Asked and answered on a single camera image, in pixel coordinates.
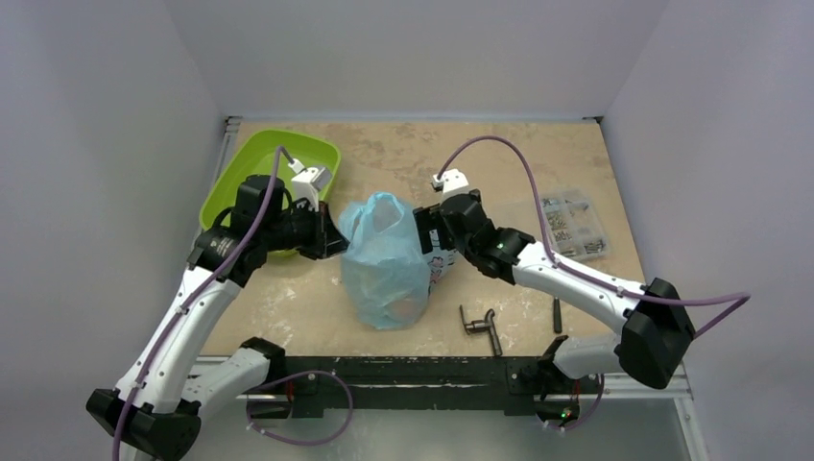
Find light blue plastic bag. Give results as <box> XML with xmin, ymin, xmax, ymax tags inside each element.
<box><xmin>338</xmin><ymin>192</ymin><xmax>457</xmax><ymax>330</ymax></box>

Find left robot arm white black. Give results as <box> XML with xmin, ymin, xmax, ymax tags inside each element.
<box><xmin>86</xmin><ymin>167</ymin><xmax>347</xmax><ymax>460</ymax></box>

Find dark metal clamp bracket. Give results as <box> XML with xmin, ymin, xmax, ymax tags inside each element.
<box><xmin>459</xmin><ymin>304</ymin><xmax>503</xmax><ymax>357</ymax></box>

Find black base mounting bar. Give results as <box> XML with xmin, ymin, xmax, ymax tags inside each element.
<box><xmin>248</xmin><ymin>356</ymin><xmax>599</xmax><ymax>420</ymax></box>

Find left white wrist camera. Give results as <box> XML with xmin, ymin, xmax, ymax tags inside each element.
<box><xmin>288</xmin><ymin>158</ymin><xmax>333</xmax><ymax>210</ymax></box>

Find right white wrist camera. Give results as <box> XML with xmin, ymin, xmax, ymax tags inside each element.
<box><xmin>431</xmin><ymin>169</ymin><xmax>470</xmax><ymax>203</ymax></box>

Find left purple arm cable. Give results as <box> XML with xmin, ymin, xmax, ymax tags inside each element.
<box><xmin>110</xmin><ymin>146</ymin><xmax>300</xmax><ymax>461</ymax></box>

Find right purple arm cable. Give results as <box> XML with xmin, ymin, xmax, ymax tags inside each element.
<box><xmin>435</xmin><ymin>134</ymin><xmax>752</xmax><ymax>338</ymax></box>

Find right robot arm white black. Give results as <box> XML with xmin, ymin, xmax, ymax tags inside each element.
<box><xmin>413</xmin><ymin>190</ymin><xmax>695</xmax><ymax>391</ymax></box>

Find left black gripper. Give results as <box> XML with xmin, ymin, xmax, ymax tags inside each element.
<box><xmin>261</xmin><ymin>198</ymin><xmax>351</xmax><ymax>259</ymax></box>

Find small black-handled hammer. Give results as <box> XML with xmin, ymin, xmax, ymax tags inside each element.
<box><xmin>552</xmin><ymin>297</ymin><xmax>563</xmax><ymax>335</ymax></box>

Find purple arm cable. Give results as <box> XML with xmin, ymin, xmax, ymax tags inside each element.
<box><xmin>110</xmin><ymin>146</ymin><xmax>300</xmax><ymax>461</ymax></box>
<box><xmin>435</xmin><ymin>134</ymin><xmax>752</xmax><ymax>338</ymax></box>

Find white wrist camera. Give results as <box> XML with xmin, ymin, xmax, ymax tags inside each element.
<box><xmin>288</xmin><ymin>158</ymin><xmax>333</xmax><ymax>210</ymax></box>
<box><xmin>431</xmin><ymin>169</ymin><xmax>470</xmax><ymax>203</ymax></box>

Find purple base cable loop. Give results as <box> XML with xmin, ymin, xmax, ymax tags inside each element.
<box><xmin>246</xmin><ymin>370</ymin><xmax>355</xmax><ymax>448</ymax></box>

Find lime green plastic tray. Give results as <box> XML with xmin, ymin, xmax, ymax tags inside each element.
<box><xmin>199</xmin><ymin>130</ymin><xmax>343</xmax><ymax>259</ymax></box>

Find clear plastic screw box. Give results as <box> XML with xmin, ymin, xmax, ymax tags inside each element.
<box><xmin>495</xmin><ymin>187</ymin><xmax>613</xmax><ymax>263</ymax></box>

